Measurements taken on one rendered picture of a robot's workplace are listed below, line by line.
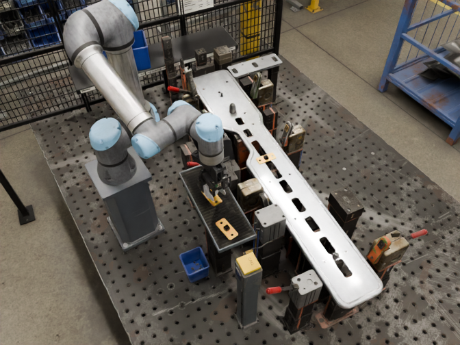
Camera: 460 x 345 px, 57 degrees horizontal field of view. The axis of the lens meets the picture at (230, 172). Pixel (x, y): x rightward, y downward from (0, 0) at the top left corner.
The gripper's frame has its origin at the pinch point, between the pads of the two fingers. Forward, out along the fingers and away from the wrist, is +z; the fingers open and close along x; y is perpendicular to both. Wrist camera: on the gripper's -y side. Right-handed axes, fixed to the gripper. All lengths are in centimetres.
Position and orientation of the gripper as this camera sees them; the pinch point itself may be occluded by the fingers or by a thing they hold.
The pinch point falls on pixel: (211, 192)
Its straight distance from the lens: 147.6
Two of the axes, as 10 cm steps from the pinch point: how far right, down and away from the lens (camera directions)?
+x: 8.3, -4.4, 3.5
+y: 5.6, 6.3, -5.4
